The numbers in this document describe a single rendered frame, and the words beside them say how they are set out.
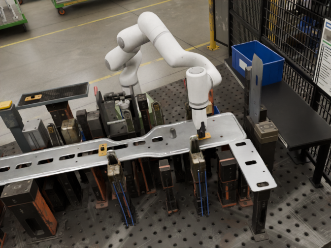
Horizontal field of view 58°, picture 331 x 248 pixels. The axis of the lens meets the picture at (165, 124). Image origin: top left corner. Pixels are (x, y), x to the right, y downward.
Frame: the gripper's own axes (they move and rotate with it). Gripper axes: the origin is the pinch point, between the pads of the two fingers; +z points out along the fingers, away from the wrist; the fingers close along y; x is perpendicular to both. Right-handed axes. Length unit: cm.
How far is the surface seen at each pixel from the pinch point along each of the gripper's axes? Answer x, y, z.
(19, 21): -259, -574, 77
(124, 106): -33.3, -23.7, -6.6
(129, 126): -32.7, -16.9, 1.5
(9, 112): -94, -35, -9
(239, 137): 16.5, 5.1, 3.2
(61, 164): -66, -1, 3
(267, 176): 18.5, 30.4, 3.2
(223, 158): 6.2, 13.9, 5.2
